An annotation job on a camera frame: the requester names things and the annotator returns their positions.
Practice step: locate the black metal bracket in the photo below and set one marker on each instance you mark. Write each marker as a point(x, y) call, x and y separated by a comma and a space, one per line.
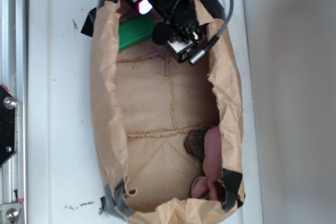
point(7, 126)

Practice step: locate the pink plush toy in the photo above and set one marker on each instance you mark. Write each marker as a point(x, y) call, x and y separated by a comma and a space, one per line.
point(212, 166)

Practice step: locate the aluminium frame rail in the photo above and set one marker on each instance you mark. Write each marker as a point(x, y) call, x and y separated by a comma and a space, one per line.
point(14, 56)

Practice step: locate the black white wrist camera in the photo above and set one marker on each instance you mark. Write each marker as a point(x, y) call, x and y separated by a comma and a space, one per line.
point(185, 47)

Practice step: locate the silver corner bracket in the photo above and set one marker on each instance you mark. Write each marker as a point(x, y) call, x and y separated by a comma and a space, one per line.
point(11, 213)

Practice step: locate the brown paper bag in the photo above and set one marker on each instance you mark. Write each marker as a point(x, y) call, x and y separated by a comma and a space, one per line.
point(144, 105)

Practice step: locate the brown fuzzy ball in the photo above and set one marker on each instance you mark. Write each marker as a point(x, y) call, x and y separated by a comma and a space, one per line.
point(194, 143)

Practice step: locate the green rectangular block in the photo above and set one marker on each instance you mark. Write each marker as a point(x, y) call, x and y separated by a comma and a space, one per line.
point(135, 31)

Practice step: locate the white tray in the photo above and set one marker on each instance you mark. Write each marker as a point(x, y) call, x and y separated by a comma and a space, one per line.
point(64, 183)

